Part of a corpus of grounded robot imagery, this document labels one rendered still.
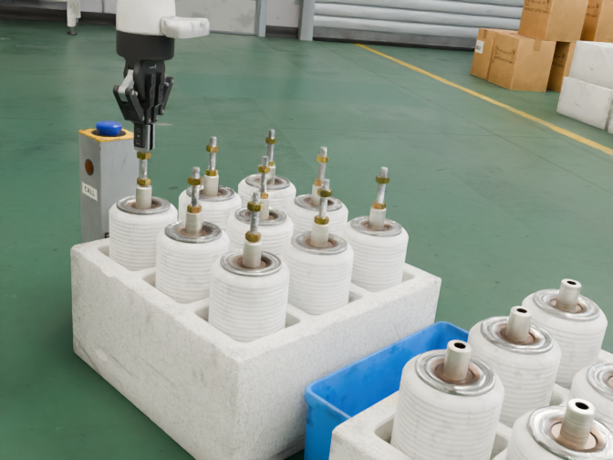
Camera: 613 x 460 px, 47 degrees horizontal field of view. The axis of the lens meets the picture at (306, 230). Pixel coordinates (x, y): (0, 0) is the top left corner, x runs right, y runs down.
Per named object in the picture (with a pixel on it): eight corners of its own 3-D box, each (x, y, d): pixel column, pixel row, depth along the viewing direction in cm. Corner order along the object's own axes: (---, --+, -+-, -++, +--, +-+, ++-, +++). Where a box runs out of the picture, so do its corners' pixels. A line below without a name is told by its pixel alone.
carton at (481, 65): (509, 76, 477) (518, 30, 467) (527, 82, 456) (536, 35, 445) (469, 73, 470) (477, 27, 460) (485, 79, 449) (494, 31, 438)
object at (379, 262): (360, 316, 114) (375, 212, 107) (405, 342, 107) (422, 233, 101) (316, 331, 108) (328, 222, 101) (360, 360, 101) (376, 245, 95)
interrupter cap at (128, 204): (120, 218, 96) (120, 214, 95) (112, 200, 102) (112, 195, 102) (175, 215, 99) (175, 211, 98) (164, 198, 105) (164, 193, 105)
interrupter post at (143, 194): (136, 211, 99) (136, 189, 98) (133, 205, 101) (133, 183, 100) (153, 210, 100) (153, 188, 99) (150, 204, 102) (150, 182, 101)
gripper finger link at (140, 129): (138, 109, 95) (137, 145, 97) (127, 111, 92) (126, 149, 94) (148, 110, 95) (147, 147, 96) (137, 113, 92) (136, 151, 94)
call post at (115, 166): (101, 321, 118) (99, 142, 107) (81, 306, 123) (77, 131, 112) (139, 310, 123) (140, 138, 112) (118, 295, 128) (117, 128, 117)
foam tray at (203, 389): (230, 491, 84) (239, 361, 77) (72, 351, 109) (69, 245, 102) (424, 381, 110) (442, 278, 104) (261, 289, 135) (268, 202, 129)
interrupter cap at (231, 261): (291, 276, 83) (292, 270, 83) (230, 281, 80) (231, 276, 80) (269, 251, 90) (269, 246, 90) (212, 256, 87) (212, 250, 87)
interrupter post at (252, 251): (264, 268, 85) (265, 244, 83) (244, 270, 84) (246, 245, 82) (256, 261, 87) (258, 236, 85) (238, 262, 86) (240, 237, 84)
